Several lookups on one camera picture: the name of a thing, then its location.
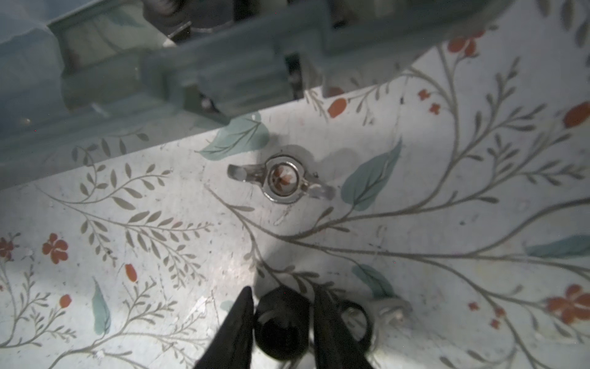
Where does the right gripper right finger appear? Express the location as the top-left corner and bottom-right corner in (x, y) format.
(313, 287), (373, 369)

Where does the grey compartment organizer box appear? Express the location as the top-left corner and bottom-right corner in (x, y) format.
(1, 1), (509, 188)

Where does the floral table mat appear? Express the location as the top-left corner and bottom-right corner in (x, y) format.
(1, 1), (589, 368)

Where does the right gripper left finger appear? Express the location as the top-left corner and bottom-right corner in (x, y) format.
(195, 286), (254, 369)

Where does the black hex nut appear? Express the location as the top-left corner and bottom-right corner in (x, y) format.
(254, 286), (310, 361)
(337, 300), (374, 354)

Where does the silver wing nut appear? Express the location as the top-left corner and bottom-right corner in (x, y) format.
(227, 155), (335, 204)
(367, 298), (413, 341)

